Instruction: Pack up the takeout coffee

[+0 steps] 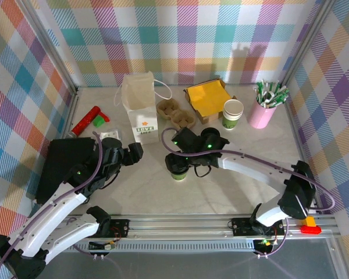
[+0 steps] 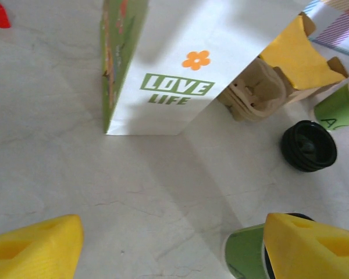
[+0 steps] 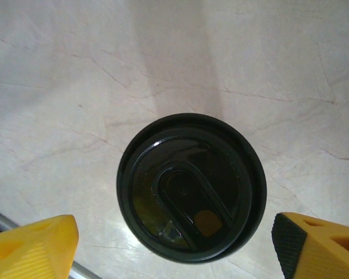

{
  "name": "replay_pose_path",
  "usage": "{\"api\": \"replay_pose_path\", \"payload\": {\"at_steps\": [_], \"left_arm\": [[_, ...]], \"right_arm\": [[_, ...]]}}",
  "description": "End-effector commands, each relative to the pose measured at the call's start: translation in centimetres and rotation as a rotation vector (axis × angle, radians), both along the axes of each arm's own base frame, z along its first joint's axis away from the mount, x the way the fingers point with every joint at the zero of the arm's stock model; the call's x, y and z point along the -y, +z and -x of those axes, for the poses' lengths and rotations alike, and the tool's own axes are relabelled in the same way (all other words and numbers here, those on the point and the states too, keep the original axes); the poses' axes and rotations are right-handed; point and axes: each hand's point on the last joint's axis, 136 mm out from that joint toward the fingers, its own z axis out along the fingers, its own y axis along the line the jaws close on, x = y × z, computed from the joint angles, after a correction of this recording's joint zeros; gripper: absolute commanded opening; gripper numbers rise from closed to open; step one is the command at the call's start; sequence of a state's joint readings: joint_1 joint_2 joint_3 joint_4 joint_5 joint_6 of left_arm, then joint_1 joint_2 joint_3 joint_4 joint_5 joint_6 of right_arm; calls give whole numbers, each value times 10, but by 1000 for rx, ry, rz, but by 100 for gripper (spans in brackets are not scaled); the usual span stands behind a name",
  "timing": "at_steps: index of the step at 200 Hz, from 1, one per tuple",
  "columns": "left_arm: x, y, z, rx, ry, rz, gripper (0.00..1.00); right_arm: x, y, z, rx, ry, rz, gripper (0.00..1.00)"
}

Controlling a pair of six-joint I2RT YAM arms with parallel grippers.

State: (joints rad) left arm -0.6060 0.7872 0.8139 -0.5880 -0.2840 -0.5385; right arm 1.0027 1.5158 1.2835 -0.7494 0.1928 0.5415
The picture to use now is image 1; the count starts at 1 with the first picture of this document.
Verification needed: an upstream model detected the black plastic cup lid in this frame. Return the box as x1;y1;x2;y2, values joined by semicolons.
165;153;190;175
201;127;220;138

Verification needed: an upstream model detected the white paper takeout bag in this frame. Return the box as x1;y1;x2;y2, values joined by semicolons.
115;72;173;146

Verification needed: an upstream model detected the cardboard napkin box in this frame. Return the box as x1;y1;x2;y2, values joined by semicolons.
183;78;238;124

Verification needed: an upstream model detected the red glitter cylinder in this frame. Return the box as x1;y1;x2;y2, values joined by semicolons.
71;106;101;137

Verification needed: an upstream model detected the yellow paper napkin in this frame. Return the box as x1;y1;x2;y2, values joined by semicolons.
186;81;230;115

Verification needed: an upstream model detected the black flat panel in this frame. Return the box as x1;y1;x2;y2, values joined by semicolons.
36;138;96;205

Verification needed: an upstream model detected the pink straw holder cup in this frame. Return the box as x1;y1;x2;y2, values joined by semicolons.
248;98;277;129

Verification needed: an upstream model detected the small connector board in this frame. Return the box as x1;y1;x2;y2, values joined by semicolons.
254;238;276;252
88;240;117;251

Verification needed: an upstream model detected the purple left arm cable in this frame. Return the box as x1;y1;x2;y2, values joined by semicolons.
0;131;105;279

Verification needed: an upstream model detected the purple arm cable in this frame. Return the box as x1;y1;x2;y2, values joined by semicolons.
0;131;105;279
162;127;336;258

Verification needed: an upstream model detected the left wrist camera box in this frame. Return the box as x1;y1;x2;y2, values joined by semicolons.
99;129;120;141

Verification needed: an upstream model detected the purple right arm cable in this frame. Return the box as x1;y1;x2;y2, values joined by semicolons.
162;127;336;258

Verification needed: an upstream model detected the aluminium mounting rail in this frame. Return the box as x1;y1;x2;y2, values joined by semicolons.
20;214;343;242

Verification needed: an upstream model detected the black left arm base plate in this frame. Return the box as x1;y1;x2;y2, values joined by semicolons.
98;219;131;239

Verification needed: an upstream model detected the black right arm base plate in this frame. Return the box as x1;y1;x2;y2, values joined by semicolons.
232;217;286;237

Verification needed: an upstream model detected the slotted grey cable duct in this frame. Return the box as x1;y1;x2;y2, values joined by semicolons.
72;243;259;253

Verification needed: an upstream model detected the aluminium frame post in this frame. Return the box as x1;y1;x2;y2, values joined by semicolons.
23;0;80;96
279;0;338;88

